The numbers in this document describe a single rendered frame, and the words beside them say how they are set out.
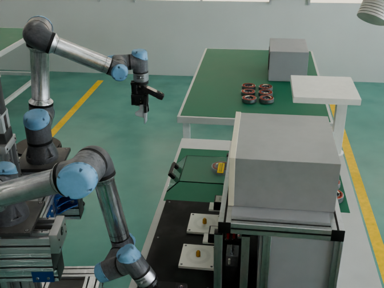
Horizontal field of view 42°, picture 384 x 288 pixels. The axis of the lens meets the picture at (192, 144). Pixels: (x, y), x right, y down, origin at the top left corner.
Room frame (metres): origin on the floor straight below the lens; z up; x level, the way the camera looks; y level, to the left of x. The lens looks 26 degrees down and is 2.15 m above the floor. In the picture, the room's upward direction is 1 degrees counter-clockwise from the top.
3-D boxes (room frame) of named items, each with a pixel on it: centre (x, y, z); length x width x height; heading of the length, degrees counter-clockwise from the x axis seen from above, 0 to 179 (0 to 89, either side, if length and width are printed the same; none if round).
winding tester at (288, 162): (1.77, -0.36, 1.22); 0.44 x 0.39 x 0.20; 172
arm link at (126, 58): (2.31, 0.34, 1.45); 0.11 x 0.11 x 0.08; 8
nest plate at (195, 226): (1.94, -0.06, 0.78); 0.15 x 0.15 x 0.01; 82
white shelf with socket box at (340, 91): (2.64, -0.74, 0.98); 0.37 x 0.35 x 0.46; 172
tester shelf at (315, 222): (1.78, -0.36, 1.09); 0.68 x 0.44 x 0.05; 172
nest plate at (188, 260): (1.70, -0.02, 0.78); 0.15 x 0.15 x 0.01; 82
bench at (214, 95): (4.15, -0.57, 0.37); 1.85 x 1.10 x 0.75; 172
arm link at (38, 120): (2.14, 0.72, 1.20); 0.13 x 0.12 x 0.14; 8
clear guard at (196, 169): (1.96, -0.06, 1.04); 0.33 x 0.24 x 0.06; 82
